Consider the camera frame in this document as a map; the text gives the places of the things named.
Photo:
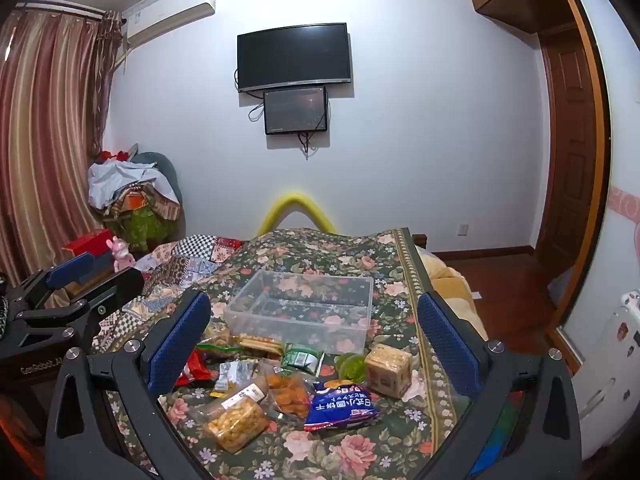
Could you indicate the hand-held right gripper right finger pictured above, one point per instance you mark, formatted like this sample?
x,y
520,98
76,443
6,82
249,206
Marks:
x,y
445,347

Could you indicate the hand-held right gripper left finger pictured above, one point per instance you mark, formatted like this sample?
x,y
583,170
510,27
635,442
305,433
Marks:
x,y
180,347

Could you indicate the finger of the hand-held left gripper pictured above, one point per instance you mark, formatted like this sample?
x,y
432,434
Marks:
x,y
117,290
72,267

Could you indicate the red snack packet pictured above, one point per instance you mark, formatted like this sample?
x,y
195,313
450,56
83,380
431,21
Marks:
x,y
197,367

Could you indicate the clear green-edged snack packet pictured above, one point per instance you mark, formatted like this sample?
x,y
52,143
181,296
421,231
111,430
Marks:
x,y
217,335

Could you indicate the small silver snack packet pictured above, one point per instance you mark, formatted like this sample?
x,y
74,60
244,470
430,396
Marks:
x,y
232,375

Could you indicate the tan cube bread packet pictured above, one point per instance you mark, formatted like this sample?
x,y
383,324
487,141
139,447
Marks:
x,y
387,370

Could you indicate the clear bag of yellow crackers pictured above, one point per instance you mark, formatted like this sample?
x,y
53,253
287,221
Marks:
x,y
235,420

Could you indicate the green round snack packet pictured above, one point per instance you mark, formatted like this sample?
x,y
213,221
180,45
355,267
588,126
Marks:
x,y
352,366

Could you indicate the blue snack bag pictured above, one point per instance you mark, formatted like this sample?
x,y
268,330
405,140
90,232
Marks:
x,y
340,405

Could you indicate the clear bag of orange fried snacks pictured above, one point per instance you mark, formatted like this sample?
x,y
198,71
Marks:
x,y
290,395

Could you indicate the clear plastic storage container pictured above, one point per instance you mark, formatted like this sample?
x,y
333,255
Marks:
x,y
300,310

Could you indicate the red box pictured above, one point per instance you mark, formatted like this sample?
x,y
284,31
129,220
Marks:
x,y
87,242

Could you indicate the pink plush toy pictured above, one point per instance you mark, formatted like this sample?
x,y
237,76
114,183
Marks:
x,y
121,255

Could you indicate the patchwork quilt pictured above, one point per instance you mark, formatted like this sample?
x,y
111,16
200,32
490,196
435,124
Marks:
x,y
170,270

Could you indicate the clear packet of long biscuits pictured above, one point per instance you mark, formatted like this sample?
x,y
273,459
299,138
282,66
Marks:
x,y
260,345

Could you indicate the pile of clothes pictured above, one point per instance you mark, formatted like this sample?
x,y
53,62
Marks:
x,y
135,195

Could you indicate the green and white snack packet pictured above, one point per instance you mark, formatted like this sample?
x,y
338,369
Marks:
x,y
302,358

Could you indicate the floral blanket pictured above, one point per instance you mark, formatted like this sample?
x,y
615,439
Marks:
x,y
360,440

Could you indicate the striped brown curtain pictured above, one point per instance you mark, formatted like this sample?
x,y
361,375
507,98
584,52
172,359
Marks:
x,y
50,135

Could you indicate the white appliance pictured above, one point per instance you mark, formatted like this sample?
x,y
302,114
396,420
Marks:
x,y
610,385

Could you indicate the yellow foam tube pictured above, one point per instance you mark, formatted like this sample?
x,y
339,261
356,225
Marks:
x,y
295,199

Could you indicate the brown wooden door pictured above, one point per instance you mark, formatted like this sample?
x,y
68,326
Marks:
x,y
570,150

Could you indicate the white air conditioner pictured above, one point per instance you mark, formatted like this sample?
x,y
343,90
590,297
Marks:
x,y
170,10

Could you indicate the white wall socket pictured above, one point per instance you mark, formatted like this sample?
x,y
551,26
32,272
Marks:
x,y
463,230

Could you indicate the small black wall monitor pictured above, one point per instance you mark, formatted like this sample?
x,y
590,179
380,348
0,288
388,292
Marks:
x,y
295,110

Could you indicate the black wall television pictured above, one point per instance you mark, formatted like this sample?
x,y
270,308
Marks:
x,y
292,55

